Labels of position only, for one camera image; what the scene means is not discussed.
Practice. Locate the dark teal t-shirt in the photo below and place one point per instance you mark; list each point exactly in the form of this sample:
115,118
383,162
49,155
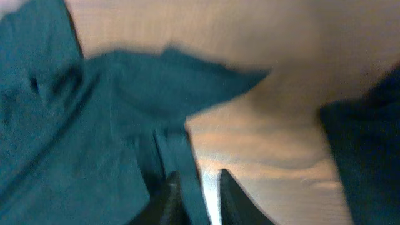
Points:
92,141

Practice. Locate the black garment in pile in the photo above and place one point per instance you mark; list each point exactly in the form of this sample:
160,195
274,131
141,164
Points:
363,135

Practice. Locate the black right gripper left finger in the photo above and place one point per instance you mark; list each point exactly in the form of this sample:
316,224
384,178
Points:
166,208

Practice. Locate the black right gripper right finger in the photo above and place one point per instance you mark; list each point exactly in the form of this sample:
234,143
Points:
236,207

